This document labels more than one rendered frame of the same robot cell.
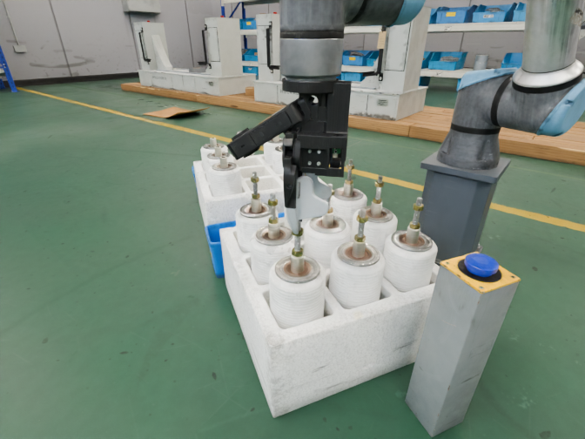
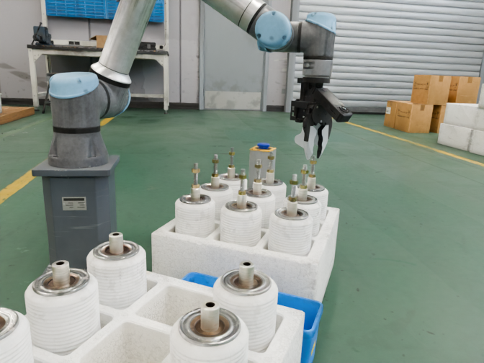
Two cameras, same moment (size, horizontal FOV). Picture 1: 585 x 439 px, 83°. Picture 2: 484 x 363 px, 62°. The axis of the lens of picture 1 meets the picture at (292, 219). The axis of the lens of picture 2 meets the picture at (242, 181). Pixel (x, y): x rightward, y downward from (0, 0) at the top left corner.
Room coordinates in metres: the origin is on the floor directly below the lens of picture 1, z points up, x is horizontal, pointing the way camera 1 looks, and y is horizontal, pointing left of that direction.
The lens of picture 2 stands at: (1.37, 0.55, 0.55)
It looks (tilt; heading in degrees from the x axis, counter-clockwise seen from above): 15 degrees down; 221
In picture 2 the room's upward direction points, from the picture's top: 2 degrees clockwise
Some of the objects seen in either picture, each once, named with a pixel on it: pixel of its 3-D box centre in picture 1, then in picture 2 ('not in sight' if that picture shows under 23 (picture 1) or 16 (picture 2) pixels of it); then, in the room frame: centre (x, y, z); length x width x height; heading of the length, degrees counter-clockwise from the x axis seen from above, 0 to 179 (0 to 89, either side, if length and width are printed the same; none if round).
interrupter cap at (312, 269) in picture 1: (297, 268); (310, 187); (0.45, -0.01, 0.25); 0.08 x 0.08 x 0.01
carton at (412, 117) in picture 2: not in sight; (413, 117); (-3.16, -0.99, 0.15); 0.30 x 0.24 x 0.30; 50
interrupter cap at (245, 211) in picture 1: (256, 210); (291, 214); (0.67, 0.08, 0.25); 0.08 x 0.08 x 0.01
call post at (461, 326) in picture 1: (452, 351); (260, 194); (0.36, -0.25, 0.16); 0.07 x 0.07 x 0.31; 22
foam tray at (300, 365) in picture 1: (324, 285); (253, 251); (0.60, -0.07, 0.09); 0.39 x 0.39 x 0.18; 22
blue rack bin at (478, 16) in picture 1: (494, 13); not in sight; (4.78, -2.48, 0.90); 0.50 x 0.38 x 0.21; 139
